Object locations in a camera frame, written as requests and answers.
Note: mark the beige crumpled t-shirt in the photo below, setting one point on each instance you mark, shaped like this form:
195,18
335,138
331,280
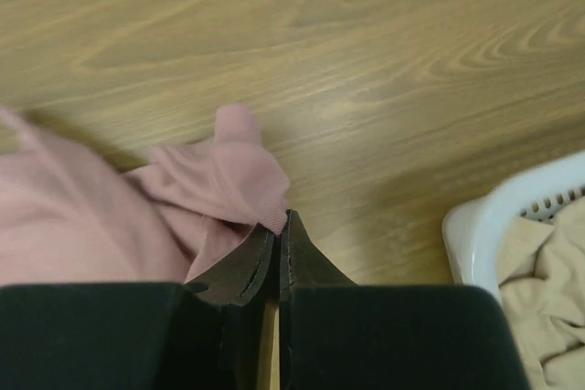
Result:
540,274

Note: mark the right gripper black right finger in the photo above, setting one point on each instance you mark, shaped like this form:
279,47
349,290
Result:
302,265

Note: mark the white plastic laundry basket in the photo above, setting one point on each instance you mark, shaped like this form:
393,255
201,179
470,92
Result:
473,231

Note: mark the dusty pink printed t-shirt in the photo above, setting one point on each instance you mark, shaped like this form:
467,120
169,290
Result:
67,216

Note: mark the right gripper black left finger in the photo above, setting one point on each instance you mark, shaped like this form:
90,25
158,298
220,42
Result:
242,287

